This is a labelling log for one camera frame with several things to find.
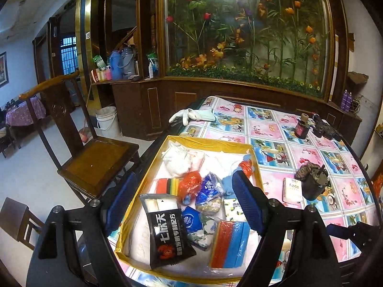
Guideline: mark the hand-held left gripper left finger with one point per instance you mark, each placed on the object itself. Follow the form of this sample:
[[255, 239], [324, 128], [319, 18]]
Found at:
[[121, 203]]

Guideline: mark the white bucket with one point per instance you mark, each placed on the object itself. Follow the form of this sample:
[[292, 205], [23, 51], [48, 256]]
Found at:
[[107, 122]]

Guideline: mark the white glove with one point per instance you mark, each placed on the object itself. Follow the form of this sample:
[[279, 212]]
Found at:
[[191, 115]]

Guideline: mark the blue and white towel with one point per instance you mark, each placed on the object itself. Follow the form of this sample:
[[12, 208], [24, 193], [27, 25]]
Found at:
[[227, 185]]

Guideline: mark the white spray bottle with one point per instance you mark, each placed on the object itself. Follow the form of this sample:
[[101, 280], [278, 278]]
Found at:
[[150, 71]]

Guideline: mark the wooden sideboard cabinet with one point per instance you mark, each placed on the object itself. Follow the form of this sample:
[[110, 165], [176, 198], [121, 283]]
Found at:
[[134, 104]]

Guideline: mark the pink box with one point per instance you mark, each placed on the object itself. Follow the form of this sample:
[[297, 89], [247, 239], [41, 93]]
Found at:
[[101, 75]]

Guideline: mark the black device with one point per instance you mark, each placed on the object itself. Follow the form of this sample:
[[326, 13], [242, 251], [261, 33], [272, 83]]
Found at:
[[326, 131]]

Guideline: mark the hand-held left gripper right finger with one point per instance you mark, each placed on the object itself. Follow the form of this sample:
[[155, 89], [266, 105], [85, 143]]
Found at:
[[248, 203]]

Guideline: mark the black cylindrical motor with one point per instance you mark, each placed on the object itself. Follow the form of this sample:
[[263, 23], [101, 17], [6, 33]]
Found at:
[[314, 185]]

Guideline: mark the blue white foil packet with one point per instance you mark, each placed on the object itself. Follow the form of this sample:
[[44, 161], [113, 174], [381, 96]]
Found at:
[[209, 197], [194, 221]]

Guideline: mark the purple bottle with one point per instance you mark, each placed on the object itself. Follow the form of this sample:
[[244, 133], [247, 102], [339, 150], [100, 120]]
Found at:
[[344, 101], [349, 101]]

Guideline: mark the black snack packet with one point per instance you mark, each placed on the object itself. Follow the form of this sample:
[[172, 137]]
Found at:
[[167, 239]]

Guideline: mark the striped sponge pack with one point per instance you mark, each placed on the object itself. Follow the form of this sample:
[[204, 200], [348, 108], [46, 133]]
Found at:
[[229, 245]]

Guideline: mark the green packet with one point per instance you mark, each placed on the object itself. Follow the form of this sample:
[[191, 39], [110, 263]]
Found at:
[[99, 62]]

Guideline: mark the white plastic bag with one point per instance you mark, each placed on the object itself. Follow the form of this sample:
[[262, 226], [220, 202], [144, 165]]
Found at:
[[176, 161]]

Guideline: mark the red plastic bag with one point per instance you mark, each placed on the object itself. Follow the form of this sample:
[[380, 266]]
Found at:
[[247, 167], [190, 185]]

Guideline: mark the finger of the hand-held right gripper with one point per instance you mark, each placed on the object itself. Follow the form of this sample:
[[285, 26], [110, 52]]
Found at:
[[338, 230]]

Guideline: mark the brown scrubber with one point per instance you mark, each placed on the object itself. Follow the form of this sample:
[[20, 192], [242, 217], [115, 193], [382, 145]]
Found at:
[[303, 172]]

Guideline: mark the white packet with yellow print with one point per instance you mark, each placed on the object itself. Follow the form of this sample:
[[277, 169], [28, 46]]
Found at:
[[233, 212]]

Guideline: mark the dark red bottle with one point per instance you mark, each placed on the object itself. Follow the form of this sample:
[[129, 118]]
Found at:
[[301, 128]]

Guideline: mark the grey blue thermos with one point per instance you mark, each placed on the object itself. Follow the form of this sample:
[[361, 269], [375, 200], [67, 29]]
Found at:
[[127, 62]]

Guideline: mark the dark wooden chair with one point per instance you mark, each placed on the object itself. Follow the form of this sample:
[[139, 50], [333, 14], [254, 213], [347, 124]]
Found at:
[[15, 218]]

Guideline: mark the printed fruit tablecloth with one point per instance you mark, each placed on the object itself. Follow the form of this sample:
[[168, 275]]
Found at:
[[299, 152]]

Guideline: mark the white rounded box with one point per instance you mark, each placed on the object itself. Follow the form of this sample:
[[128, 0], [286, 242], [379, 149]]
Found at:
[[292, 189]]

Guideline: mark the gold trimmed wooden partition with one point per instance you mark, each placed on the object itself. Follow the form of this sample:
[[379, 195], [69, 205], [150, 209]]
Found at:
[[82, 36]]

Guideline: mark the red mop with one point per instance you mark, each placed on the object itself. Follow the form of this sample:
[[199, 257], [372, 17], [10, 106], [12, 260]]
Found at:
[[85, 134]]

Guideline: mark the yellow cardboard box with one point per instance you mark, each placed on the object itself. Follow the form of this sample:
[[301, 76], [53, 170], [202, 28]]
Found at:
[[209, 142]]

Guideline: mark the barred window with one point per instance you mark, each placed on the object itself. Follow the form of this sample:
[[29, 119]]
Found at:
[[68, 55]]

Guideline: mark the artificial flower display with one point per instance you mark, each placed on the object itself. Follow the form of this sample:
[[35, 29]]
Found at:
[[239, 36]]

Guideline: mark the multicoloured sponge stack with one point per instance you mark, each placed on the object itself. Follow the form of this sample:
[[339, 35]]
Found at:
[[167, 185]]

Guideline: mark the framed wall picture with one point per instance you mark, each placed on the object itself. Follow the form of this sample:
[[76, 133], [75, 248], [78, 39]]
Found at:
[[3, 71]]

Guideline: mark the table with purple cloth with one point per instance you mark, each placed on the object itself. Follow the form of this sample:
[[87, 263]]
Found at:
[[21, 115]]

